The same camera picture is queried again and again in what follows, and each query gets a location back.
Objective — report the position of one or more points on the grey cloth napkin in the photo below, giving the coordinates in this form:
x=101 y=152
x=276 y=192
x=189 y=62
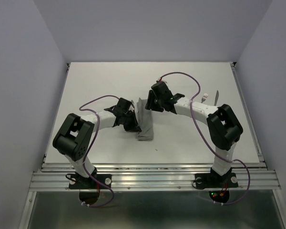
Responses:
x=145 y=121

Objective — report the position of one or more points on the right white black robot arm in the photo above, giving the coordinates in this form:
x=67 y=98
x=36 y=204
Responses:
x=223 y=126

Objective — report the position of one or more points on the silver fork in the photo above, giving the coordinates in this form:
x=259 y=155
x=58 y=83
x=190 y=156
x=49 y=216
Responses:
x=204 y=97

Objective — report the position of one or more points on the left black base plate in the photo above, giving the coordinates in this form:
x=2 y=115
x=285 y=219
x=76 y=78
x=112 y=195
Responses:
x=78 y=182

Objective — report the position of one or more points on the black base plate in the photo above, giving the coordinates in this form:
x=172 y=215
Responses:
x=207 y=180
x=78 y=182

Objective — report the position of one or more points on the silver knife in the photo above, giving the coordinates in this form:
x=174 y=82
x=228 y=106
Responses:
x=216 y=98

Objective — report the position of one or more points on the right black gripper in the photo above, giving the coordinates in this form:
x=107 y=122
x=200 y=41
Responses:
x=151 y=96

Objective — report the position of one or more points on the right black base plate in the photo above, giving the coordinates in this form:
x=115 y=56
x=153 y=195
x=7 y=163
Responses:
x=207 y=180

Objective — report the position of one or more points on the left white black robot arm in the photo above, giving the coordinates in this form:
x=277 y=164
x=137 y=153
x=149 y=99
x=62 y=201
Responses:
x=73 y=140

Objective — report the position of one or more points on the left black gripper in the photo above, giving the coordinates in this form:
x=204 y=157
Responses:
x=134 y=127

